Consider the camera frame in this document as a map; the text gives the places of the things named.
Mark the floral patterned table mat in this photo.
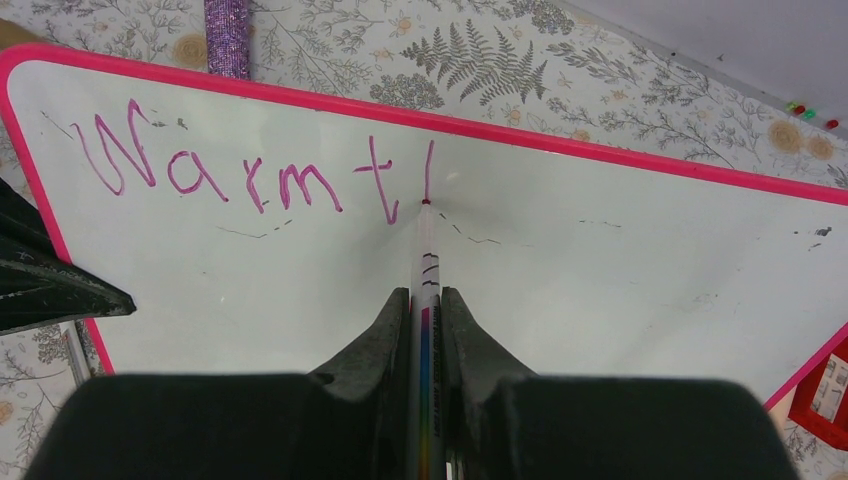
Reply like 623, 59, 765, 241
0, 0, 848, 480

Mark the brown wooden toy microphone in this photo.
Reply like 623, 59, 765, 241
0, 19, 44, 51

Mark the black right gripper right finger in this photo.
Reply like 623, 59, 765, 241
441, 287, 536, 479

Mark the pink framed whiteboard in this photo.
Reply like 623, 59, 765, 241
1, 44, 847, 403

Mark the purple patterned toy microphone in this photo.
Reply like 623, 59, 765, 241
204, 0, 250, 80

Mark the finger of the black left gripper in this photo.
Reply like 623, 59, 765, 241
1, 182, 136, 335

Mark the magenta marker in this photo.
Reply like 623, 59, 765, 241
408, 197, 446, 479

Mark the red box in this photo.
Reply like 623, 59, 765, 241
788, 339, 847, 451

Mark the blue capped marker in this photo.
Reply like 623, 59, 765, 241
62, 323, 91, 386

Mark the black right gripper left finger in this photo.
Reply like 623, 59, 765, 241
309, 287, 411, 479

